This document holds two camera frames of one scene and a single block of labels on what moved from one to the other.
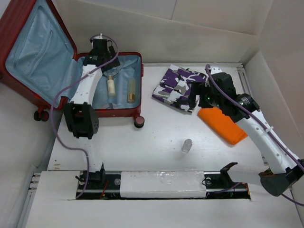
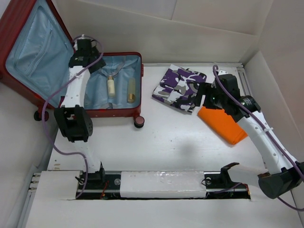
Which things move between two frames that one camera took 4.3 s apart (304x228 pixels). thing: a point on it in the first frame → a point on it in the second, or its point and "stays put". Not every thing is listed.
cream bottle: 111,87 stays put
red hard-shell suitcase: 39,64 stays put
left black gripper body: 110,54 → 99,64
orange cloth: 232,131 stays put
